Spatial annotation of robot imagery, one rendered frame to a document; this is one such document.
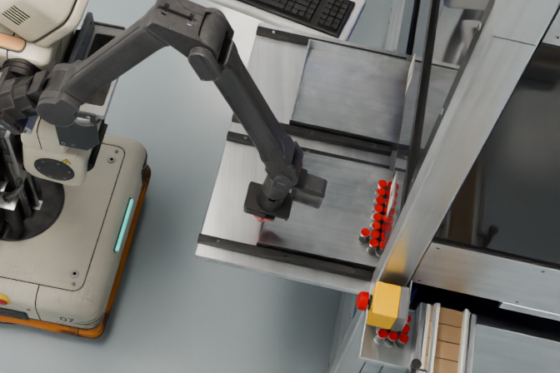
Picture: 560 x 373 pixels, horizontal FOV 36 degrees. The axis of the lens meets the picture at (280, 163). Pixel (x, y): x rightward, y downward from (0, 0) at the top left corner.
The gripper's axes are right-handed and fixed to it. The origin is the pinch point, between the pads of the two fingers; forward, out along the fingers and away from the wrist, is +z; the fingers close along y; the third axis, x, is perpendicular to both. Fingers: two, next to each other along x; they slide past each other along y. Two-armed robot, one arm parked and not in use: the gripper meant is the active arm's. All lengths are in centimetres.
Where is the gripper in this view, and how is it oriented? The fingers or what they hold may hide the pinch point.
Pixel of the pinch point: (260, 217)
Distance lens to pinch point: 197.8
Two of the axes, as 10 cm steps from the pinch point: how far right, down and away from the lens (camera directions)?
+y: 9.5, 2.9, 1.0
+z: -2.4, 4.8, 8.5
